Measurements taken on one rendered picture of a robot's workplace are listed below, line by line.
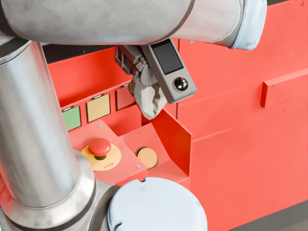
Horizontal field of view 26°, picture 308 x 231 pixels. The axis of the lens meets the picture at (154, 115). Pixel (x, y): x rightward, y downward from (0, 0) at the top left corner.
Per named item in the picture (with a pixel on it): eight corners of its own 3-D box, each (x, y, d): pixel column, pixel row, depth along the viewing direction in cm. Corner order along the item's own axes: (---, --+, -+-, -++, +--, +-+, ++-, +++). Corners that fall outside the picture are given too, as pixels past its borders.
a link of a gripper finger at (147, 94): (136, 102, 119) (137, 63, 113) (154, 122, 116) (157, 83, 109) (121, 108, 118) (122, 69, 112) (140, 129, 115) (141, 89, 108)
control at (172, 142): (98, 240, 117) (91, 167, 106) (55, 185, 127) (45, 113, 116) (189, 193, 126) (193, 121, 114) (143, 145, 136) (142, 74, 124)
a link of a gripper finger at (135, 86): (151, 96, 114) (153, 57, 108) (156, 101, 113) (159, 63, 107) (128, 106, 112) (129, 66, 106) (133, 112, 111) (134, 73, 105)
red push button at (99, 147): (96, 170, 114) (95, 155, 112) (85, 156, 117) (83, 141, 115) (116, 161, 116) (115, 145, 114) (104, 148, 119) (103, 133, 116)
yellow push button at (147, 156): (140, 173, 125) (144, 170, 123) (131, 155, 125) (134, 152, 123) (157, 165, 126) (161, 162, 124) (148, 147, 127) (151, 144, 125)
